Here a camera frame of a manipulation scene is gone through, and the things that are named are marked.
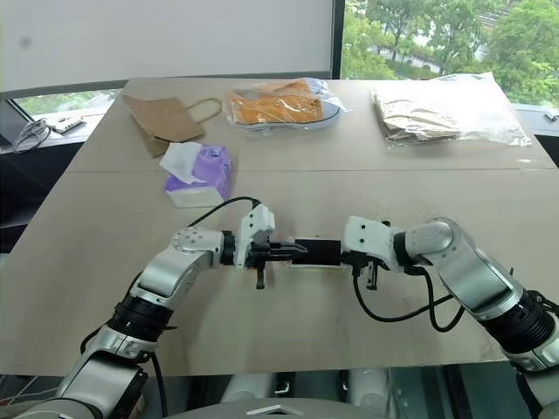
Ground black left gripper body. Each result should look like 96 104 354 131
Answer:
247 237 275 291

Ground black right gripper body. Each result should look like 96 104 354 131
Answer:
349 251 389 291

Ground white smartphone with black screen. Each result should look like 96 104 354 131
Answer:
288 237 345 270

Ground purple tissue pack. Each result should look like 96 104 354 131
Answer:
158 142 234 209

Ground white rounded cylinder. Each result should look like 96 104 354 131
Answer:
223 370 275 403
348 365 395 408

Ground orange canvas sneaker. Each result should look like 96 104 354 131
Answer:
227 79 342 132

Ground stack of folded brown paper bags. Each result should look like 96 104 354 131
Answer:
371 91 462 143

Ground grey robot torso top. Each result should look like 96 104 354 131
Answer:
173 395 364 419

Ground clear plastic bag around sneaker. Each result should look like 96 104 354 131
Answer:
224 76 348 140

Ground large clear plastic bag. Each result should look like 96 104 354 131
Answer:
369 72 533 154

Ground white power strip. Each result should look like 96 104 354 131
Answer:
45 116 86 134

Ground white roller blind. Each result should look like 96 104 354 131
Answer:
0 0 334 94

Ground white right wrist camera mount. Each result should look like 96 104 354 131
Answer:
341 215 395 268

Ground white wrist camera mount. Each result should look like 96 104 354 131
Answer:
235 203 278 272
341 215 395 268

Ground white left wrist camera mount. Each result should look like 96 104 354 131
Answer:
235 203 278 272

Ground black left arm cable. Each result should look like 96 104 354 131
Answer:
143 196 264 418

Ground brown paper bag with handle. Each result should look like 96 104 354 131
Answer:
121 94 222 160

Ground black window frame post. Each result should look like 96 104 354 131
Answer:
328 0 348 81

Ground grey coiled cables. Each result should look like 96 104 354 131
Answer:
12 119 52 154

